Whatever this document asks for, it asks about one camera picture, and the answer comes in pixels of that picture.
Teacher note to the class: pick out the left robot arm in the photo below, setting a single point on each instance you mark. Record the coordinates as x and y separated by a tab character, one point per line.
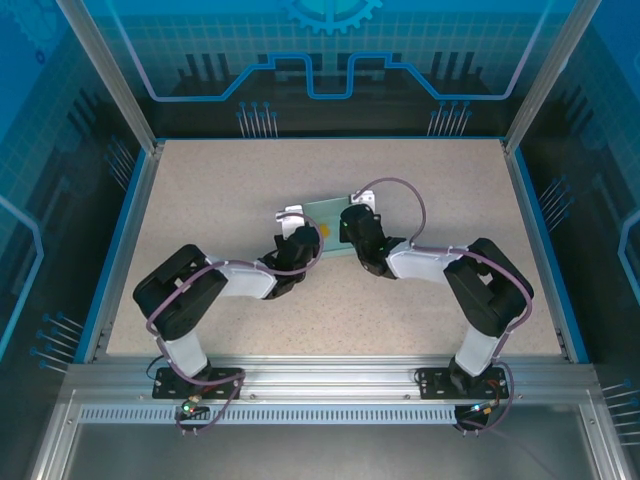
175	290

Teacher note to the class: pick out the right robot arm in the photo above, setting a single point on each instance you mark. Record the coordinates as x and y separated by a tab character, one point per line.
485	285

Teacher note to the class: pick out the aluminium mounting rail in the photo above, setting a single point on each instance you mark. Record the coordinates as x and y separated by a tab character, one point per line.
325	375

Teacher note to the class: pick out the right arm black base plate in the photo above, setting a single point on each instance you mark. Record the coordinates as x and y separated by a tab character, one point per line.
435	382

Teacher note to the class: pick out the aluminium side rail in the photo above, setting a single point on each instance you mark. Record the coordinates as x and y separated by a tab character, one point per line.
141	200
523	200

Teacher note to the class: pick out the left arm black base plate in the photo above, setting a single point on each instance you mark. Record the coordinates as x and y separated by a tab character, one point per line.
170	385

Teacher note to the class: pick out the aluminium corner post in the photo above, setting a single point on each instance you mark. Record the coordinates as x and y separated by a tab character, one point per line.
542	85
121	85

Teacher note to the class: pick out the aluminium lower frame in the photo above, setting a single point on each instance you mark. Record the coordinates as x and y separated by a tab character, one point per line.
55	450

